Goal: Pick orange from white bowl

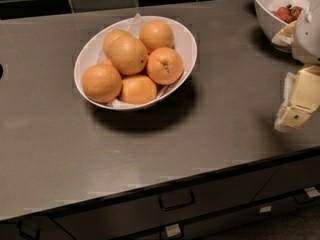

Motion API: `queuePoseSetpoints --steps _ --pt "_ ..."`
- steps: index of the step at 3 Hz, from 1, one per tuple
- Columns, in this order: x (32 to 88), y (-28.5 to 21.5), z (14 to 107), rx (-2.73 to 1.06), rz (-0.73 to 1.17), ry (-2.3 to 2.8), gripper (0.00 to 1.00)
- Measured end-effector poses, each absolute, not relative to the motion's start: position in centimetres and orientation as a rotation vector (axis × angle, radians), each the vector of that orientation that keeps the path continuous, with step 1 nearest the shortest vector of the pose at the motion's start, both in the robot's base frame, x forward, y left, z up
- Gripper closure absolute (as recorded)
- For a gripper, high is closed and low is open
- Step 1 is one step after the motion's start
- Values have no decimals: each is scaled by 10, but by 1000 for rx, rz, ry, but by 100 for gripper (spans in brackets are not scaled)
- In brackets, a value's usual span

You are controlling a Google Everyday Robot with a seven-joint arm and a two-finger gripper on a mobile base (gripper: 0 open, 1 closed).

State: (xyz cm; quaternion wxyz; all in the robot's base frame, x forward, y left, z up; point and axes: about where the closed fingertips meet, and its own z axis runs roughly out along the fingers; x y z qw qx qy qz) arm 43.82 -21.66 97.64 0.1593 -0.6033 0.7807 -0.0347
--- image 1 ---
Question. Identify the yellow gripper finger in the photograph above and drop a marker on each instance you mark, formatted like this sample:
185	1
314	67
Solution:
301	98
283	38

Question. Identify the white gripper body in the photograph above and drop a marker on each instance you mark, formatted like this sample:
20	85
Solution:
308	39

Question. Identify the large orange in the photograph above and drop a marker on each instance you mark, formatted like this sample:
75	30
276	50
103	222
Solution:
128	55

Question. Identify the strawberries in bowl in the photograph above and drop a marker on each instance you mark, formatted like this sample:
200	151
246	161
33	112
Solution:
288	14

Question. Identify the white bowl with strawberries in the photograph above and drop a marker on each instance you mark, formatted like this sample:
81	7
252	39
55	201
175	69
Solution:
265	10

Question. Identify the white oval bowl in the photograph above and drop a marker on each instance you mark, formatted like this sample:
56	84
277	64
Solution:
92	54

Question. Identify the orange back right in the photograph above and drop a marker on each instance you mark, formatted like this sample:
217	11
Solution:
156	34

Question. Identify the orange front centre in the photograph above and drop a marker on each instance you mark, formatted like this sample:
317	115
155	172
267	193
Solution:
138	89

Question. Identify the orange back left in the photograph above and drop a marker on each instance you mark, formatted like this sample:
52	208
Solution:
111	37

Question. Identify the orange front left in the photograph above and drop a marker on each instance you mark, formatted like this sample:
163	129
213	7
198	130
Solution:
101	83

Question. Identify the right drawer handle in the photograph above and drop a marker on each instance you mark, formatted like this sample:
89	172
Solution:
308	195

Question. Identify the upper drawer handle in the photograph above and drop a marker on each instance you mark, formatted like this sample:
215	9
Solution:
176	200

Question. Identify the left drawer handle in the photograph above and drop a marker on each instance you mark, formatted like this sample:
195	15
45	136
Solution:
28	230

